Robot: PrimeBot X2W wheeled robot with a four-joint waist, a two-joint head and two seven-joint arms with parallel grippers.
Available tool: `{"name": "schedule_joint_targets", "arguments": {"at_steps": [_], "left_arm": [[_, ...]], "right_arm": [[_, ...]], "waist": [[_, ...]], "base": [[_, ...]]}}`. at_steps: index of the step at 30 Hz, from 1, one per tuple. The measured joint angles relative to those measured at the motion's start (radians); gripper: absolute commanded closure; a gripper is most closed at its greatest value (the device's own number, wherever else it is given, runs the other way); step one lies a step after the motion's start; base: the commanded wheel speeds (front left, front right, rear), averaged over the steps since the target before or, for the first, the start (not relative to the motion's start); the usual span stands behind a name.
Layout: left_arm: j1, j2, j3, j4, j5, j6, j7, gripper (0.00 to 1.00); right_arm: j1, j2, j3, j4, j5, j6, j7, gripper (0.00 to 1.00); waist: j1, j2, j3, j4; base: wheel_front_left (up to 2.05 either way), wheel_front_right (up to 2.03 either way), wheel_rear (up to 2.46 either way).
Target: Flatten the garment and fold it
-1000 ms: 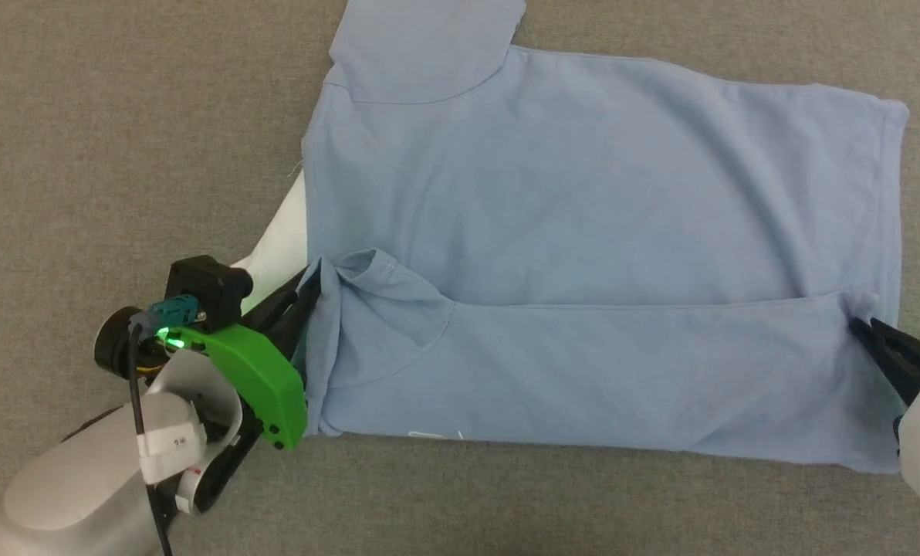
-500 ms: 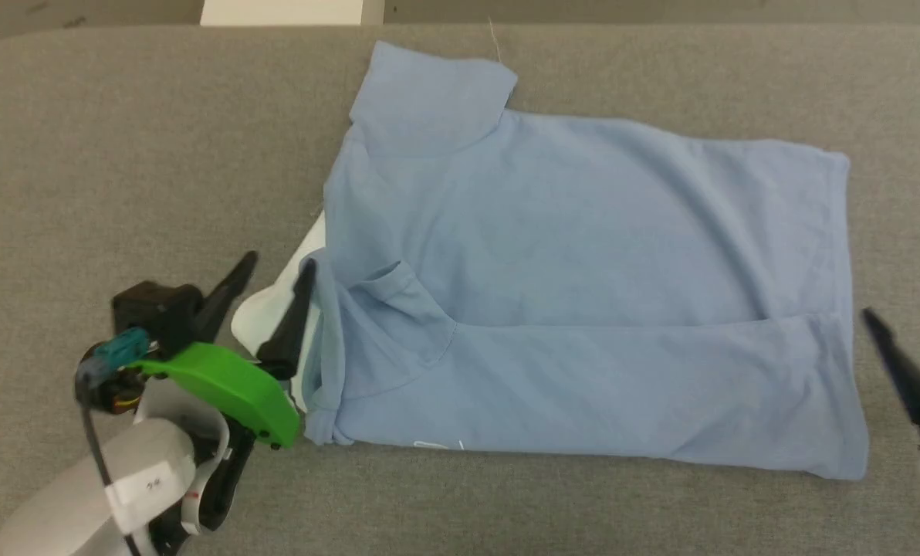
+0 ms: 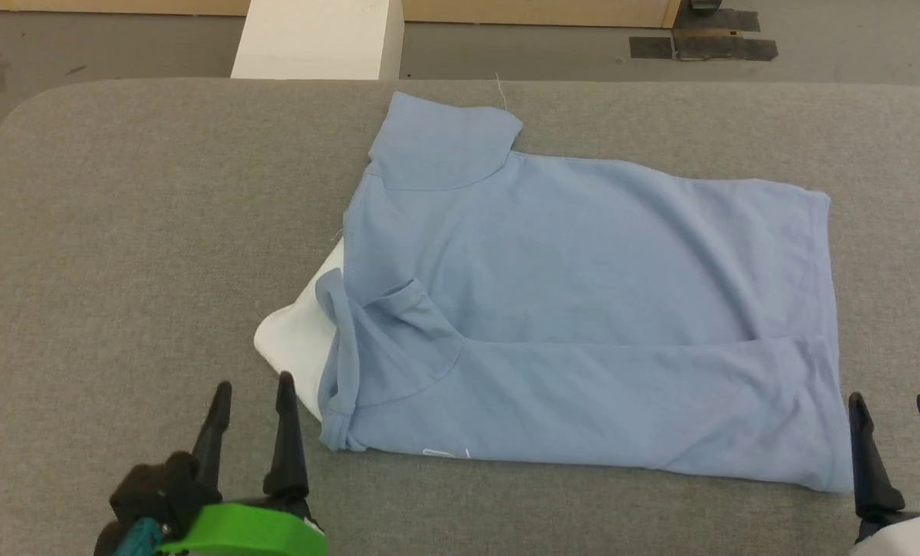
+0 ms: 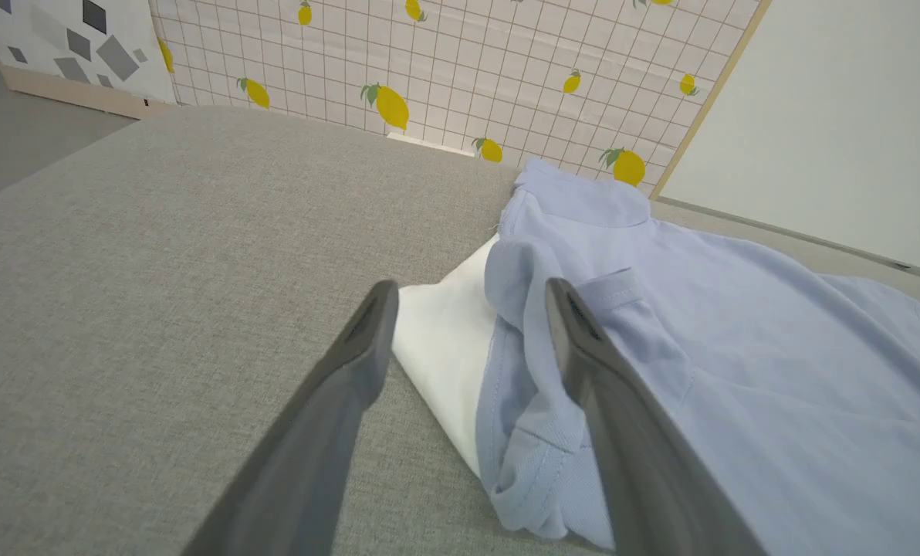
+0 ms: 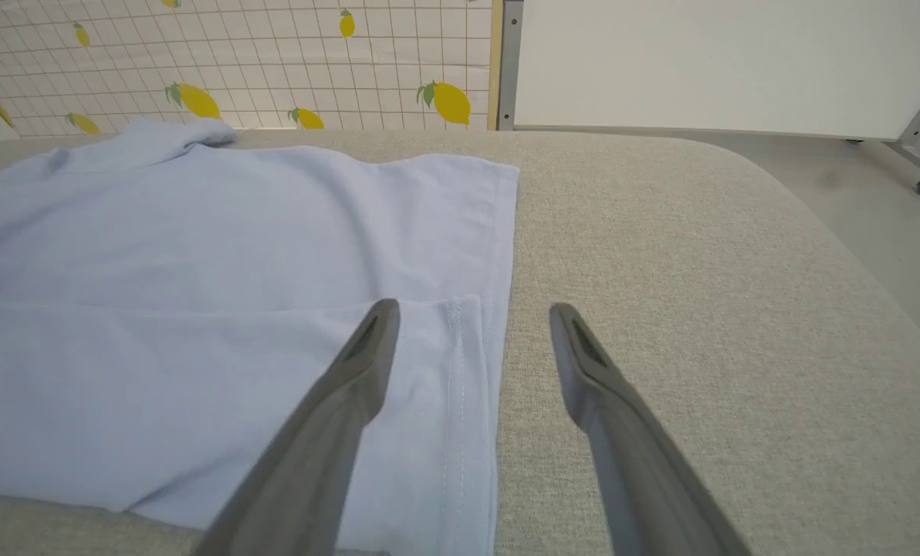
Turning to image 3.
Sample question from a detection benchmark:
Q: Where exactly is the white rectangular block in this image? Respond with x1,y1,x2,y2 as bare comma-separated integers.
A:
231,0,405,80

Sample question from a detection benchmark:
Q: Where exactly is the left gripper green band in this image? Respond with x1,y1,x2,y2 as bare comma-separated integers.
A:
109,372,329,556

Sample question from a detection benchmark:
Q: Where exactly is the light blue polo shirt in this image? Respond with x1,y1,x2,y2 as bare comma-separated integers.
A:
253,91,854,495

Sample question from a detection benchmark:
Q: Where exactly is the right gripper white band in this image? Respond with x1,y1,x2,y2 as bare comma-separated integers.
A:
848,392,920,556

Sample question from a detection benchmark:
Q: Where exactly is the grey fabric sofa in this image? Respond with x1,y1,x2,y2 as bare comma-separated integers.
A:
0,77,920,556

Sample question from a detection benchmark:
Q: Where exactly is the long black floor tape patch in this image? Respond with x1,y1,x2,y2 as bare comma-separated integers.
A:
672,31,779,63

